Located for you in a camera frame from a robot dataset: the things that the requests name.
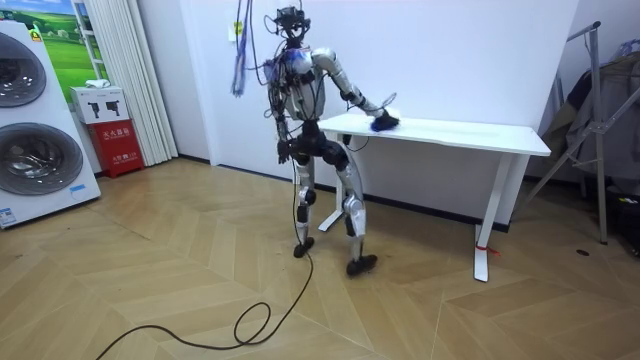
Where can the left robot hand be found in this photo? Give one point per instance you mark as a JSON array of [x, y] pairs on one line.
[[283, 151]]

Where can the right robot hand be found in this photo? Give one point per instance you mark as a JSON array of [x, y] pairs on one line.
[[385, 120]]

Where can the blue cleaning cloth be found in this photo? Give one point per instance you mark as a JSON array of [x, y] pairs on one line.
[[376, 128]]

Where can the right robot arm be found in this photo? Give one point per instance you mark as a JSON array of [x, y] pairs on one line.
[[341, 75]]

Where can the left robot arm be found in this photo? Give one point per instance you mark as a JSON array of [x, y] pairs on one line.
[[280, 127]]

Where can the robot body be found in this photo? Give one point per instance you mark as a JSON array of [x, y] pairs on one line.
[[305, 95]]

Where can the white desk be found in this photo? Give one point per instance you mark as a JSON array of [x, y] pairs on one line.
[[450, 134]]

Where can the robot legs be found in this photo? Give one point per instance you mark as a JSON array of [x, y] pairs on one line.
[[354, 210]]

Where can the red fire equipment box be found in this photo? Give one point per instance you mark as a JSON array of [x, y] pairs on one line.
[[116, 147]]

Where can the white cardboard box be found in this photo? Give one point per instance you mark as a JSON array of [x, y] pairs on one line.
[[100, 105]]

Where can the small white object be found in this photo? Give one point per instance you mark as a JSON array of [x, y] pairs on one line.
[[97, 83]]

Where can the grey metal clothes rack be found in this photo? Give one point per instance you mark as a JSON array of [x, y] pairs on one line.
[[597, 125]]

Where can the grey hanging clothes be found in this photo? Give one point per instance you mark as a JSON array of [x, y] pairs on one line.
[[612, 120]]

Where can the white washing machine tower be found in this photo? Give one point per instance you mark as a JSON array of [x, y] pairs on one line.
[[37, 135]]

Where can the black bin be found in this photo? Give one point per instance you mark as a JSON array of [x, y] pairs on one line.
[[626, 217]]

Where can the white shelf frame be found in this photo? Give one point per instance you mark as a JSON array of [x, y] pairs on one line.
[[86, 37]]

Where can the green landscape wall poster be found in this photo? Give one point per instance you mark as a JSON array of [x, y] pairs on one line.
[[60, 45]]

